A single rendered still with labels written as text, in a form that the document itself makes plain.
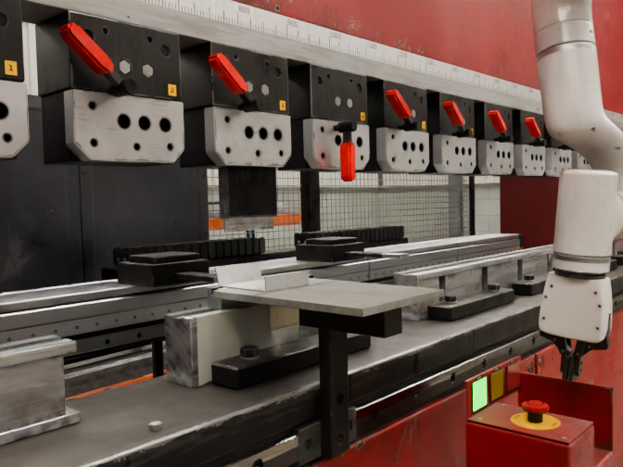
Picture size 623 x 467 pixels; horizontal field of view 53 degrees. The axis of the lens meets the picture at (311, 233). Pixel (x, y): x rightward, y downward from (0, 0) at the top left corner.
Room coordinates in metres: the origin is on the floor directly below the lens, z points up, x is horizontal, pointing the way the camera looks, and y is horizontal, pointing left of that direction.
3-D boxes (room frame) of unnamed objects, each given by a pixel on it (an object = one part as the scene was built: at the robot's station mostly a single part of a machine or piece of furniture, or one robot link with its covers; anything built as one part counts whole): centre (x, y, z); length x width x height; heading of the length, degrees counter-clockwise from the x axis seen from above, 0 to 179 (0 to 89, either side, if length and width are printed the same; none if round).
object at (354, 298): (0.86, -0.02, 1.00); 0.26 x 0.18 x 0.01; 48
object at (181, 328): (1.00, 0.06, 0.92); 0.39 x 0.06 x 0.10; 138
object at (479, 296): (1.37, -0.35, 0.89); 0.30 x 0.05 x 0.03; 138
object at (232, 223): (0.95, 0.09, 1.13); 0.10 x 0.02 x 0.10; 138
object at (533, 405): (0.94, -0.33, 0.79); 0.04 x 0.04 x 0.04
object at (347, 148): (1.03, -0.06, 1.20); 0.04 x 0.02 x 0.10; 48
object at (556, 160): (1.83, -0.69, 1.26); 0.15 x 0.09 x 0.17; 138
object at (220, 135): (0.93, 0.11, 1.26); 0.15 x 0.09 x 0.17; 138
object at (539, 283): (1.67, -0.62, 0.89); 0.30 x 0.05 x 0.03; 138
